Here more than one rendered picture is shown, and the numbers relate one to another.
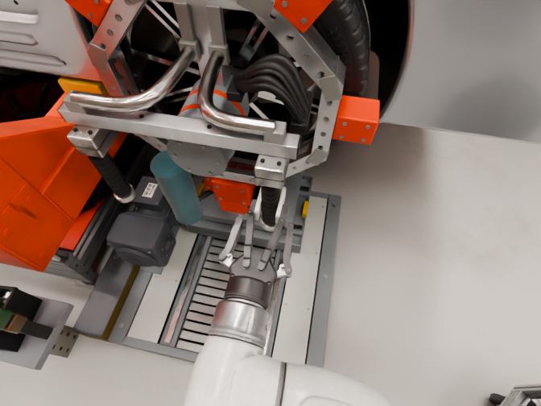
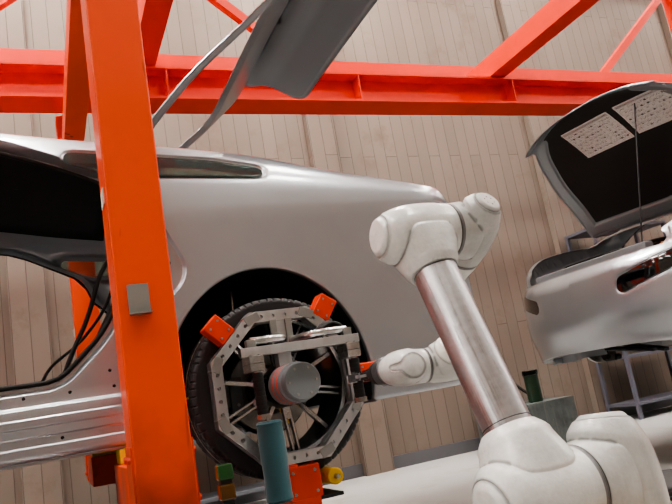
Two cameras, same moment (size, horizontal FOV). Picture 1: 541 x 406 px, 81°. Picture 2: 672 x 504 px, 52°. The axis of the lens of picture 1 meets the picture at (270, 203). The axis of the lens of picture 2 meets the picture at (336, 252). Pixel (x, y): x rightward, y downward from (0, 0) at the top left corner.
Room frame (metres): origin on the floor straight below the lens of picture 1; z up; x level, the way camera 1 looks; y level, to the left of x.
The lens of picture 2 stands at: (-1.58, 1.38, 0.78)
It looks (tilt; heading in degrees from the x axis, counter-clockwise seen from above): 12 degrees up; 324
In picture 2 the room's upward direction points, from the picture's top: 10 degrees counter-clockwise
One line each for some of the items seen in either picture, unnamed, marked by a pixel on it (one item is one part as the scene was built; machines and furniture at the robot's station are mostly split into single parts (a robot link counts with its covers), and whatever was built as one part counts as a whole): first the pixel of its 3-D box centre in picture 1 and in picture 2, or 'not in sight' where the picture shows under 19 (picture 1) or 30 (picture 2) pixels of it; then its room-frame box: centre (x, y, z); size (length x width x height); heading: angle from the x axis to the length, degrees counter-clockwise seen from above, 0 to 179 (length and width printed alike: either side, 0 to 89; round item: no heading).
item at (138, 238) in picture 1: (163, 217); not in sight; (0.63, 0.43, 0.26); 0.42 x 0.18 x 0.35; 168
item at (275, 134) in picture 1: (242, 72); (316, 326); (0.46, 0.05, 1.03); 0.19 x 0.18 x 0.11; 168
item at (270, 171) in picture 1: (274, 159); (348, 350); (0.36, -0.01, 0.93); 0.09 x 0.05 x 0.05; 168
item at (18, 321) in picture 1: (10, 322); (226, 491); (0.16, 0.60, 0.59); 0.04 x 0.04 x 0.04; 78
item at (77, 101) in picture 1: (130, 57); (262, 333); (0.50, 0.24, 1.03); 0.19 x 0.18 x 0.11; 168
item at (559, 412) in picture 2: not in sight; (515, 402); (3.23, -3.94, 0.42); 0.88 x 0.70 x 0.85; 169
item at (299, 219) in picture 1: (252, 203); not in sight; (0.77, 0.08, 0.13); 0.50 x 0.36 x 0.10; 78
